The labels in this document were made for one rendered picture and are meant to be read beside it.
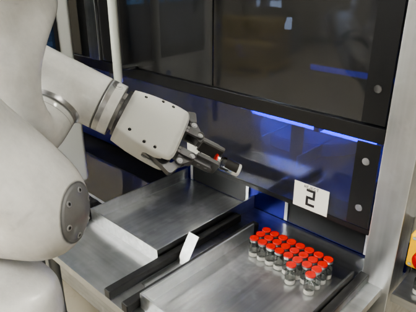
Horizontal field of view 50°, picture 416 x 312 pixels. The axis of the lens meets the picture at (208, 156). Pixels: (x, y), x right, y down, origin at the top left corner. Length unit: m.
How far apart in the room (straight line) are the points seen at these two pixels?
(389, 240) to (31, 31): 0.72
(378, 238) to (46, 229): 0.65
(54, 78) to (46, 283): 0.28
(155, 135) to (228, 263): 0.42
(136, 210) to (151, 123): 0.55
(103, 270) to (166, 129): 0.43
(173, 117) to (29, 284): 0.31
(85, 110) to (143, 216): 0.55
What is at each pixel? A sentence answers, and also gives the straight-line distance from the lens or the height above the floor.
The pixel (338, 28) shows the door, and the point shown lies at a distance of 0.88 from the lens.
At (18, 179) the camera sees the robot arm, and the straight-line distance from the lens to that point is 0.47.
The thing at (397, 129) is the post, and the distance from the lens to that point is 0.85.
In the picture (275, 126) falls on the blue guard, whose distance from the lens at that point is 0.98.
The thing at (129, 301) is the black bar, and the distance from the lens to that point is 0.89.
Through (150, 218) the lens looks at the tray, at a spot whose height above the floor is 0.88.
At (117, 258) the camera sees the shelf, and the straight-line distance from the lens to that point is 1.04.
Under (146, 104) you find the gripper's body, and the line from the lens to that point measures 0.70.
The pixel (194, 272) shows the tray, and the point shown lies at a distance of 0.97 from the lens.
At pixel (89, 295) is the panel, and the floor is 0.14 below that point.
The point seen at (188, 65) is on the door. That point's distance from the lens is 1.14.
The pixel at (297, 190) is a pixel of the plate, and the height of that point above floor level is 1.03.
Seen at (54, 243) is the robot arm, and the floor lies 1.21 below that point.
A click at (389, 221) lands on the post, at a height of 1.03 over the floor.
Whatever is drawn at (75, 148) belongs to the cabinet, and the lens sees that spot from 1.51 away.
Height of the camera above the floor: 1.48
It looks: 23 degrees down
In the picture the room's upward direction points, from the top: straight up
